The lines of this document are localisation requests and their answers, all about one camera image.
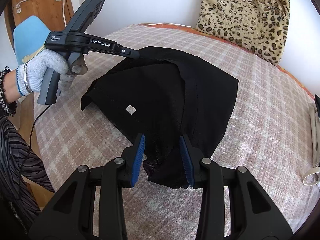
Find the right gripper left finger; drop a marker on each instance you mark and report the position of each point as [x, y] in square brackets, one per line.
[133, 157]

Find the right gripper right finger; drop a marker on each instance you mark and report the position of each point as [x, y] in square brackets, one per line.
[191, 157]

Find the black garment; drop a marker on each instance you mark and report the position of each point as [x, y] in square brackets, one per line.
[164, 94]

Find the left forearm with black cuff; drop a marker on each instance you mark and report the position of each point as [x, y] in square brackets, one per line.
[10, 91]

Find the pile of light clothes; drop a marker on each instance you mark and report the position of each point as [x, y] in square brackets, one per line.
[314, 120]

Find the left hand in white glove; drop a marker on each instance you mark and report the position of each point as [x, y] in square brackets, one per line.
[30, 75]

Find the pink plaid bed cover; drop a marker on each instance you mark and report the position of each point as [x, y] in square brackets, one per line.
[269, 132]

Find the grey striped trousers leg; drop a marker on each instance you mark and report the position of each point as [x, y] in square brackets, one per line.
[18, 161]

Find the leopard print cushion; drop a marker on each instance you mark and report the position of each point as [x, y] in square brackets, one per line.
[259, 26]

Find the silver door handle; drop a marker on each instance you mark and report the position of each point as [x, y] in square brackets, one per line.
[18, 8]

